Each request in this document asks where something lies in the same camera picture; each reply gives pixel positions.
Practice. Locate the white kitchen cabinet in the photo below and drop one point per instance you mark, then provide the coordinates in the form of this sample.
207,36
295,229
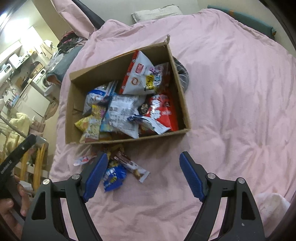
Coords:
32,103

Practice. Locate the light blue snack bag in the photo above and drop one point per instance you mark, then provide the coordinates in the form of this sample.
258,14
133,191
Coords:
120,108

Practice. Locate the yellow towel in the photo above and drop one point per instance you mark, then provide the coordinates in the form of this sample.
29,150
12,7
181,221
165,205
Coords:
20,130

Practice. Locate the yellow brown snack packet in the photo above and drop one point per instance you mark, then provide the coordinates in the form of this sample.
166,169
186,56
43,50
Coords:
111,151

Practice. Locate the white pillow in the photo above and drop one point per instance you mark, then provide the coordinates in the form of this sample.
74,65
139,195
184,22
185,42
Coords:
155,14

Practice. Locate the brown cardboard box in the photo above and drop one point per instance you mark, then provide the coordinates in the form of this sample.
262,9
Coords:
85,80

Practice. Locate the pink white snack packet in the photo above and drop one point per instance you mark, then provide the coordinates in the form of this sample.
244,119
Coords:
84,159

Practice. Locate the white washing machine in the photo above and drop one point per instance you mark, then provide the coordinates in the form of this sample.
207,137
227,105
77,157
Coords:
40,83

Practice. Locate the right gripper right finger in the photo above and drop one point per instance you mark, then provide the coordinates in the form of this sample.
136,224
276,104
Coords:
241,220

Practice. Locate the teal bed bumper cushion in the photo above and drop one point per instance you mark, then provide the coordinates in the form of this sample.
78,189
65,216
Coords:
248,20

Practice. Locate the yellow snack bag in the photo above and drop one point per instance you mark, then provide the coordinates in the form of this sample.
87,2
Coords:
90,127

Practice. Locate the white red snack bag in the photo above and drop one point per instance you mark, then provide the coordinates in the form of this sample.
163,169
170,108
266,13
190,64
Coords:
142,77

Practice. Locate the pink hanging sheet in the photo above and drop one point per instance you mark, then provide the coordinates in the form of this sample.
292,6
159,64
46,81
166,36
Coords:
75,18

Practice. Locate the white blue snack packet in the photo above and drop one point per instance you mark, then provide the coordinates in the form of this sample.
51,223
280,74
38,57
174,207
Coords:
149,123

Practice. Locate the colourful small candy packet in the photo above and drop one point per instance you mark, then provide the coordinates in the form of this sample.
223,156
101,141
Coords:
98,110

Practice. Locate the pile of clothes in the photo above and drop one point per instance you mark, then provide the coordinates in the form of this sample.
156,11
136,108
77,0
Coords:
69,41

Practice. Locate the grey blue folded blanket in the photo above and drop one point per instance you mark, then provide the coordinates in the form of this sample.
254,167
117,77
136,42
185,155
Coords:
59,64

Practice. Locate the blue white snack bag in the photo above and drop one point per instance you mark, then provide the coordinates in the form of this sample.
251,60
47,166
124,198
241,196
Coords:
100,95

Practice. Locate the dark blue snack packet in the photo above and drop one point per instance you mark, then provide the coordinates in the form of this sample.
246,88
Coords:
114,177

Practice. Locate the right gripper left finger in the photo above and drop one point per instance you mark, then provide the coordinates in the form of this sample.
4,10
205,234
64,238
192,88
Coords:
45,220

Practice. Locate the brown white snack bar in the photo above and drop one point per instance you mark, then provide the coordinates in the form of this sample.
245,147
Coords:
139,173

